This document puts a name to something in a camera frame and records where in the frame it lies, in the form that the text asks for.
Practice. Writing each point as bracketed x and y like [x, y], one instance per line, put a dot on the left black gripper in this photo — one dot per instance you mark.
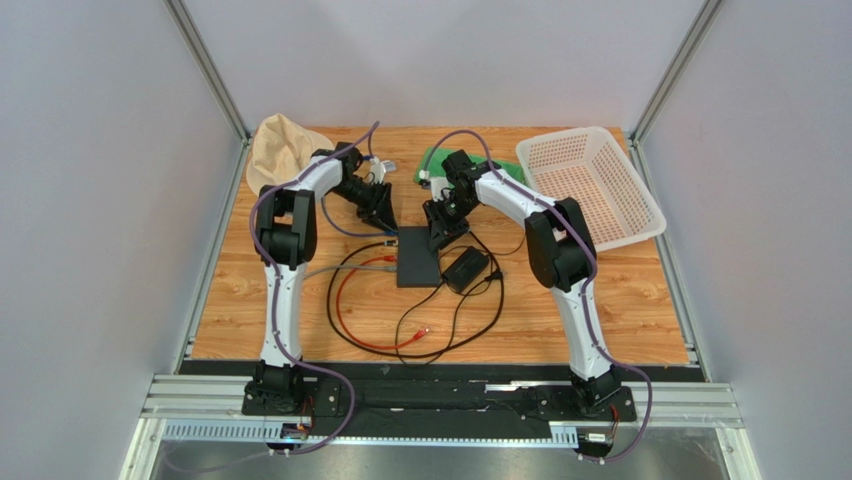
[381, 209]

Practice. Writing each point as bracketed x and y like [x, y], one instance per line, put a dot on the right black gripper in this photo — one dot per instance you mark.
[439, 217]

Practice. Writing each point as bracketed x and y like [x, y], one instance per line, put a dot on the black network switch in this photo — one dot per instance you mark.
[418, 266]

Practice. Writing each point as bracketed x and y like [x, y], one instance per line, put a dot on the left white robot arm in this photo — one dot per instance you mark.
[284, 233]

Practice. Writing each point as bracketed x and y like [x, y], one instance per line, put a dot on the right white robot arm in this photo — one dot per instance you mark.
[561, 256]

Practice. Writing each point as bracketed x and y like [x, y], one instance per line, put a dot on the black power adapter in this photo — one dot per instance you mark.
[461, 273]

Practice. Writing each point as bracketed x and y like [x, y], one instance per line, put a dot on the green cloth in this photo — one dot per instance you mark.
[431, 166]

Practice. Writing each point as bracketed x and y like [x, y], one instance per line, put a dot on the beige bucket hat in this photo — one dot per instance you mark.
[280, 150]

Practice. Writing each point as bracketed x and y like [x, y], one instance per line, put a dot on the white plastic basket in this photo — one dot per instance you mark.
[589, 165]

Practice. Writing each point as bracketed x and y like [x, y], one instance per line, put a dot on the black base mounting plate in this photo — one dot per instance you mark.
[441, 401]

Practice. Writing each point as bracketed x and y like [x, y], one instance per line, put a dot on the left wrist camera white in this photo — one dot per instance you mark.
[379, 169]

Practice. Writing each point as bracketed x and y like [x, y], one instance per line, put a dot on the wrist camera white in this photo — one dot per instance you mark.
[379, 169]
[438, 186]

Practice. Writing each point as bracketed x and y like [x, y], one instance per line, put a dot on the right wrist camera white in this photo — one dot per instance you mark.
[438, 186]

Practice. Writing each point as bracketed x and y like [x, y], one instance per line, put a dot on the aluminium frame rail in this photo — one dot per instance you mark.
[185, 408]

